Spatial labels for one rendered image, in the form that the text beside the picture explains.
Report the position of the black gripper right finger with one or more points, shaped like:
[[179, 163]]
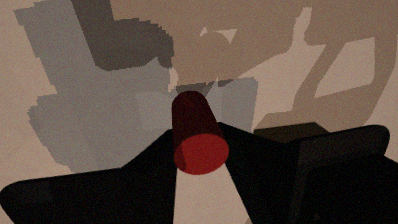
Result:
[[270, 176]]

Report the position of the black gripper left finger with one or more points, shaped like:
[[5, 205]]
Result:
[[141, 192]]

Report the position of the dark red cylinder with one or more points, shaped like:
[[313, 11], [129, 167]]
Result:
[[199, 146]]

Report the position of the brown wooden block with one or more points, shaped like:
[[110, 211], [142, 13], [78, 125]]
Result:
[[285, 134]]

